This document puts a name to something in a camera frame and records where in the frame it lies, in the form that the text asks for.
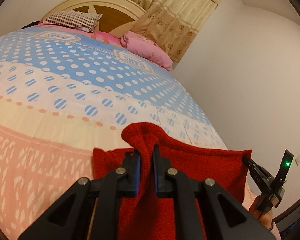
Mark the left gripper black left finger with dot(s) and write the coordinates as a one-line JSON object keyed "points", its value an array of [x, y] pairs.
{"points": [[89, 209]]}

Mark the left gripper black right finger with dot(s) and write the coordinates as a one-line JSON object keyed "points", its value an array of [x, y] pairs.
{"points": [[203, 209]]}

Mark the red knitted sweater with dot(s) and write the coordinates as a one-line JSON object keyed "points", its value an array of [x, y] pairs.
{"points": [[146, 216]]}

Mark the right hand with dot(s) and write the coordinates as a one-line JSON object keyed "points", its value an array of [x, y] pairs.
{"points": [[265, 218]]}

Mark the polka dot bed quilt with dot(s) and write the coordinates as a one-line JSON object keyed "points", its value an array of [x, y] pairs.
{"points": [[64, 93]]}

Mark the pink folded blanket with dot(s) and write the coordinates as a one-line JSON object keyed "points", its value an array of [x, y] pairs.
{"points": [[143, 47]]}

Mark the striped pillow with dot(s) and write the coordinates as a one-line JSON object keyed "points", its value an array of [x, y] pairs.
{"points": [[74, 19]]}

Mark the cream wooden headboard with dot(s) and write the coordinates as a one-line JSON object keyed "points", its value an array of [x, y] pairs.
{"points": [[118, 16]]}

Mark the beige patterned curtain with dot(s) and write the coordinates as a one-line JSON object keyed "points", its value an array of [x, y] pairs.
{"points": [[173, 24]]}

